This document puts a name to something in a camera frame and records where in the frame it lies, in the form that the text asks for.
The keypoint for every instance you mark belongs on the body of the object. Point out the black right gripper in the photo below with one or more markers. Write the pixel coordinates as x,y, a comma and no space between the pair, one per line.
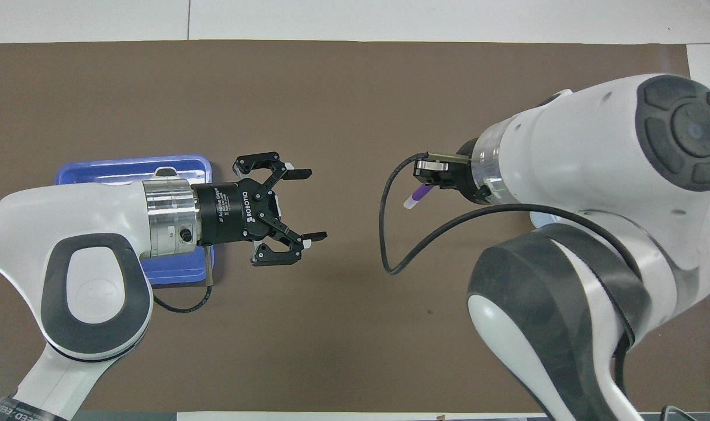
467,175

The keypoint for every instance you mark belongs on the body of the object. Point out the purple pen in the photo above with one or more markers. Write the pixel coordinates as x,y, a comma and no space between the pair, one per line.
418,196

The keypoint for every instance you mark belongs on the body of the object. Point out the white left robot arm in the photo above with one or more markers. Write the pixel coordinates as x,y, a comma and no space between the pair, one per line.
39,234

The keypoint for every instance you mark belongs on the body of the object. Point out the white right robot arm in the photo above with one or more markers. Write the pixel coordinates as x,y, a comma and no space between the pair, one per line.
594,146

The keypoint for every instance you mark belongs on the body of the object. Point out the blue plastic tray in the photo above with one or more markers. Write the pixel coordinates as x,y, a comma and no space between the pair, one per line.
97,169

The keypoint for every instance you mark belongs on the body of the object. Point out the clear plastic cup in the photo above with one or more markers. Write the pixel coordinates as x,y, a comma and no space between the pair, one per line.
541,220

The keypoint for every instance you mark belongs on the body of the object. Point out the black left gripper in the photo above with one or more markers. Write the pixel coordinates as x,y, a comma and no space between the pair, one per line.
232,213

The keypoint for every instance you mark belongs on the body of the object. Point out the brown table mat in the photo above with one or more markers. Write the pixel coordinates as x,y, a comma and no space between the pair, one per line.
354,351

